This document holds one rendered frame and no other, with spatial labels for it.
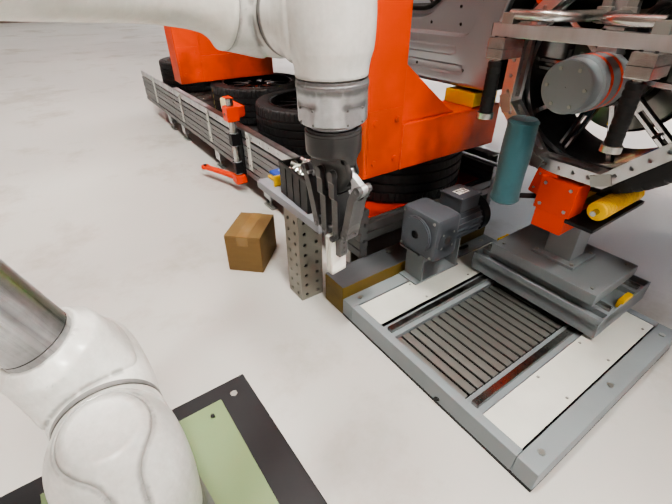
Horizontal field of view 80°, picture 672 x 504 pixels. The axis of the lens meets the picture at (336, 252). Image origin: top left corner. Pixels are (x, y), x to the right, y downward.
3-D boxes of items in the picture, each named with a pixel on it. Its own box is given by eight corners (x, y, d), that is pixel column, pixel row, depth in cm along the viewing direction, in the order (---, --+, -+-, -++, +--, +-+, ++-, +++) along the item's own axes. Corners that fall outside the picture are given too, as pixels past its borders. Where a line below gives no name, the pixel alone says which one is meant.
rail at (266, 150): (376, 242, 167) (379, 193, 155) (358, 249, 162) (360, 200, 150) (186, 114, 335) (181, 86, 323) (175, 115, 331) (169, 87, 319)
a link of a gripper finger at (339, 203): (346, 162, 56) (353, 165, 55) (348, 231, 62) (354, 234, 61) (325, 170, 54) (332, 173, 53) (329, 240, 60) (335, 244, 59)
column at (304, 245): (322, 291, 166) (320, 200, 143) (302, 300, 161) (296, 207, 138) (310, 279, 173) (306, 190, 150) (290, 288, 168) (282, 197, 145)
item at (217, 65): (273, 74, 297) (269, 20, 278) (205, 82, 272) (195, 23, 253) (263, 70, 308) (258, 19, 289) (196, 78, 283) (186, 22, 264)
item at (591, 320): (641, 300, 149) (652, 279, 144) (591, 341, 132) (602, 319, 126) (521, 242, 183) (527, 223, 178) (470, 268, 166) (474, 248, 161)
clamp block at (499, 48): (521, 57, 106) (527, 35, 104) (500, 60, 102) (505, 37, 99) (505, 55, 110) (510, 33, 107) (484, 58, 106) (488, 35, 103)
